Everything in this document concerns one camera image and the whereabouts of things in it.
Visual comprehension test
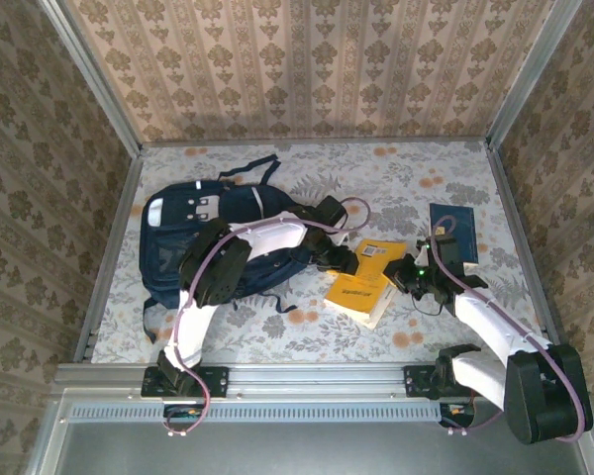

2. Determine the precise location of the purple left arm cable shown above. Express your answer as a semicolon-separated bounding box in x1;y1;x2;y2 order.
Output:
168;196;372;436

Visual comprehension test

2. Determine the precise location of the aluminium side rail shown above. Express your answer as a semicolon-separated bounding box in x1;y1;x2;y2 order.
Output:
483;141;573;360
73;151;145;365

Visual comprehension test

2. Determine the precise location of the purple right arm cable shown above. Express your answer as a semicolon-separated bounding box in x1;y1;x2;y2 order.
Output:
429;215;588;442

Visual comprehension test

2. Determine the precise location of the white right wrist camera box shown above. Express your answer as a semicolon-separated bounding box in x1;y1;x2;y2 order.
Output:
414;240;436;268

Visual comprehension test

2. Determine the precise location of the aluminium back rail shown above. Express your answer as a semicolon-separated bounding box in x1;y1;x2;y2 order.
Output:
141;138;489;146

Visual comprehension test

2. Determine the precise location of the navy blue backpack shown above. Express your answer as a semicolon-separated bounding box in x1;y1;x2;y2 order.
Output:
139;153;328;343

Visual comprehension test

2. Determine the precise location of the aluminium frame post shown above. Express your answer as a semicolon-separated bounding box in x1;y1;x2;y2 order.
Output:
485;0;586;149
37;0;144;155

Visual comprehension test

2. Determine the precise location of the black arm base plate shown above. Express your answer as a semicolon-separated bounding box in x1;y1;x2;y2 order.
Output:
141;366;230;400
403;364;496;400

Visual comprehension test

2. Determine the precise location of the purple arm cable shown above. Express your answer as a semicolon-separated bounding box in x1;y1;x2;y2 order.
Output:
429;215;588;442
168;196;372;436

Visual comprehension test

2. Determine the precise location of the floral print tablecloth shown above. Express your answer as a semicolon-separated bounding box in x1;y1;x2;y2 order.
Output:
91;141;548;365

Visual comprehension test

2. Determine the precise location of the yellow paperback book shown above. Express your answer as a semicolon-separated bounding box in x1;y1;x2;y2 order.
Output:
324;238;408;332

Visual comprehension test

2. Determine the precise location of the aluminium front rail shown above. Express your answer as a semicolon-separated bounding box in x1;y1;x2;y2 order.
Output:
53;362;588;397

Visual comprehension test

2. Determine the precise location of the blue thread-bound book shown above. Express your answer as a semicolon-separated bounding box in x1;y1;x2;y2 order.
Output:
429;202;480;271

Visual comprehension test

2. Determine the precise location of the grey slotted cable duct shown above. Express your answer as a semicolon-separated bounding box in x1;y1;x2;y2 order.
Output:
61;399;445;423

